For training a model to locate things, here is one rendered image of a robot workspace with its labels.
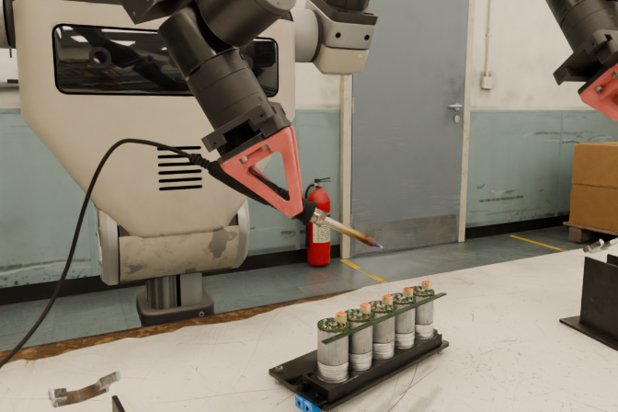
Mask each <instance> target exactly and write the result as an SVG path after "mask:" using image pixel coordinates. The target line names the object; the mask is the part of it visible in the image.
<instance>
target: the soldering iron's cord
mask: <svg viewBox="0 0 618 412"><path fill-rule="evenodd" d="M124 143H141V144H147V145H152V146H155V147H159V148H163V149H166V150H168V151H171V152H174V153H177V154H179V155H183V156H185V157H187V158H189V156H190V154H188V153H186V152H183V151H181V150H178V149H177V148H174V147H171V146H168V145H165V144H162V143H156V142H152V141H147V140H142V139H133V138H127V139H122V140H120V141H118V142H116V143H114V144H113V145H112V146H111V147H110V148H109V149H108V151H107V152H106V153H105V155H104V156H103V158H102V159H101V161H100V163H99V165H98V167H97V170H96V172H95V174H94V176H93V178H92V180H91V183H90V185H89V188H88V190H87V193H86V197H85V200H84V203H83V206H82V210H81V212H80V215H79V219H78V222H77V226H76V229H75V232H74V239H73V243H72V246H71V250H70V253H69V256H68V258H67V262H66V265H65V268H64V270H63V274H62V277H61V278H60V281H59V283H58V285H57V287H56V289H55V291H54V293H53V295H52V298H51V299H50V301H49V302H48V304H47V306H46V308H45V309H44V311H43V313H42V314H41V315H40V317H39V319H38V320H37V322H36V323H35V325H34V326H33V327H32V328H31V329H30V331H29V332H28V333H27V335H26V336H24V338H23V339H22V340H21V341H20V342H19V343H18V344H17V346H16V347H15V348H14V349H13V350H12V351H11V352H10V353H9V354H8V355H7V356H6V357H5V358H4V359H3V360H2V361H1V362H0V369H1V368H2V367H3V366H4V365H5V364H6V363H7V362H8V361H9V360H10V359H11V358H12V357H13V356H14V355H15V354H16V353H17V352H18V351H19V350H20V348H21V347H22V346H23V345H24V344H25V343H26V342H27V341H28V339H29V338H30V337H31V335H32V334H33V333H34V332H35V330H36V329H37V328H38V326H39V325H40V323H41V322H42V320H43V319H44V317H45V316H46V314H47V313H48V312H49V311H50V309H51V307H52V305H53V303H54V301H55V300H56V298H57V296H58V293H59V291H60V289H61V288H62V286H63V283H64V280H65V278H66V275H67V273H68V270H69V268H70V265H71V262H72V259H73V256H74V251H75V247H76V243H77V239H78V236H79V233H80V229H81V225H82V222H83V219H84V216H85V212H86V207H87V204H88V202H89V199H90V196H91V193H92V190H93V188H94V186H95V183H96V181H97V177H98V175H99V173H100V171H101V169H102V167H103V165H104V164H105V162H106V161H107V159H108V158H109V156H110V155H111V153H112V152H113V151H114V150H115V149H116V148H117V147H119V146H120V145H122V144H124Z"/></svg>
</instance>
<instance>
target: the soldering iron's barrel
mask: <svg viewBox="0 0 618 412"><path fill-rule="evenodd" d="M326 216H327V212H325V211H321V210H319V209H317V208H315V212H314V214H313V216H312V218H311V220H310V222H311V223H314V224H315V225H317V226H319V227H320V226H322V225H323V224H324V225H326V226H328V227H330V228H332V229H334V230H337V231H339V232H341V233H342V234H344V235H347V236H349V237H351V238H354V239H356V240H358V241H360V242H362V243H363V244H365V245H367V246H371V247H373V246H374V245H375V242H376V241H375V239H373V238H371V237H369V236H368V235H365V234H363V233H360V232H358V231H356V230H354V229H352V228H350V227H348V226H346V225H344V224H342V223H339V222H337V221H335V220H333V219H331V218H329V217H326Z"/></svg>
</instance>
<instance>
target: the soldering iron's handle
mask: <svg viewBox="0 0 618 412"><path fill-rule="evenodd" d="M189 161H190V162H191V163H192V162H193V164H197V166H200V167H203V168H204V169H207V170H209V172H208V173H209V174H210V175H211V176H212V177H214V178H216V179H218V180H219V181H221V182H223V183H224V184H225V185H227V186H228V187H230V188H232V189H234V190H235V191H237V192H239V193H241V194H243V195H246V196H248V197H249V198H251V199H253V200H256V201H258V202H260V203H262V204H264V205H268V206H270V207H271V208H273V207H274V206H273V205H271V204H270V203H269V202H267V201H266V200H264V199H263V198H262V197H260V196H259V195H257V193H255V192H254V191H253V190H251V189H249V188H248V187H246V186H245V185H243V184H242V183H240V182H239V181H237V180H236V179H235V178H233V177H231V176H230V175H228V174H227V173H225V172H224V171H223V169H222V168H221V166H220V164H219V163H218V161H216V160H214V161H213V162H210V160H206V158H203V157H200V156H199V155H196V154H194V153H193V154H191V155H190V156H189ZM251 174H252V175H253V176H255V177H256V178H258V179H259V180H260V181H261V182H263V183H264V184H265V185H266V186H268V187H269V188H270V189H272V190H273V191H274V192H276V193H277V194H278V195H279V196H281V197H282V198H283V199H284V200H290V195H289V191H288V190H287V191H286V189H282V188H279V187H278V186H277V185H276V184H274V183H272V182H270V181H268V180H266V179H264V178H262V177H259V176H257V175H255V174H253V173H251ZM302 203H303V211H302V212H300V213H298V214H297V215H295V216H293V217H292V218H294V217H295V219H297V220H298V219H299V221H301V222H302V223H303V225H305V226H306V225H307V224H308V223H309V222H310V220H311V218H312V216H313V214H314V212H315V208H316V205H317V202H316V201H309V200H307V199H303V198H302ZM274 209H275V210H277V208H275V207H274Z"/></svg>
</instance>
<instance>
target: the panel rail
mask: <svg viewBox="0 0 618 412"><path fill-rule="evenodd" d="M444 295H447V293H445V292H440V293H438V294H432V295H431V297H429V298H427V299H424V300H422V301H419V302H417V303H416V302H413V303H412V302H411V303H412V304H410V305H409V306H406V307H404V308H401V309H399V310H397V311H395V310H392V311H391V313H390V314H388V315H384V316H381V317H379V318H376V319H374V320H372V319H368V322H367V323H365V324H362V325H360V326H356V327H354V328H352V329H350V330H347V329H344V330H343V332H342V333H340V334H337V335H335V336H333V337H331V338H327V339H324V340H322V341H321V342H322V343H324V344H326V345H327V344H329V343H331V342H334V341H336V340H339V339H341V338H344V337H346V336H349V335H351V334H354V333H356V332H358V331H361V330H362V329H365V328H367V327H369V326H373V325H376V324H378V323H380V322H383V321H384V320H387V319H389V318H391V317H394V316H396V315H400V314H402V313H404V312H406V311H409V310H411V309H414V308H416V307H418V306H421V305H422V304H425V303H428V302H431V301H433V300H436V299H438V298H441V297H442V296H444Z"/></svg>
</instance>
